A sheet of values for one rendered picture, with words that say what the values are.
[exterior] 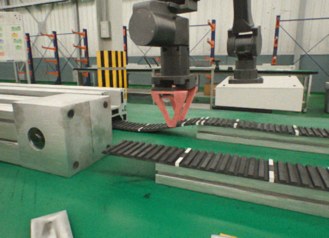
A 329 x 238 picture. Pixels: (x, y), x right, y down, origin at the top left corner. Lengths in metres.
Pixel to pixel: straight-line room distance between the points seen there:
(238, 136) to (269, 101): 0.38
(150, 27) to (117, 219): 0.28
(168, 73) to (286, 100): 0.47
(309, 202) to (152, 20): 0.31
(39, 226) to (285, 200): 0.23
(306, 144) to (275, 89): 0.38
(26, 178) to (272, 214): 0.30
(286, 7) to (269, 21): 0.56
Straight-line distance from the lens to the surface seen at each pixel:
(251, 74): 0.88
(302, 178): 0.28
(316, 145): 0.47
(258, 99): 0.82
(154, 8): 0.41
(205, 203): 0.27
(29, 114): 0.36
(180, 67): 0.45
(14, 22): 6.11
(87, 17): 10.61
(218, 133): 0.46
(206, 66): 3.38
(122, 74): 3.83
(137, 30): 0.41
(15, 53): 6.10
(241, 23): 0.85
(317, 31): 8.06
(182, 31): 0.46
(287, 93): 0.82
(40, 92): 0.63
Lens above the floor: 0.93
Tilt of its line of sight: 13 degrees down
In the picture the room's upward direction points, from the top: straight up
